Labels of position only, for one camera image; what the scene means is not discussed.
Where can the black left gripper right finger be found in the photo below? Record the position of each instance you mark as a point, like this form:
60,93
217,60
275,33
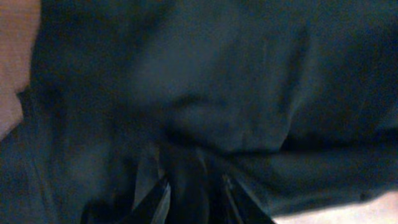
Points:
238,207

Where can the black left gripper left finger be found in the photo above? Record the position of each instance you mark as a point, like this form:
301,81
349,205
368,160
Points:
154,208

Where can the black t-shirt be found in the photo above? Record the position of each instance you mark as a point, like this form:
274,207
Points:
295,100

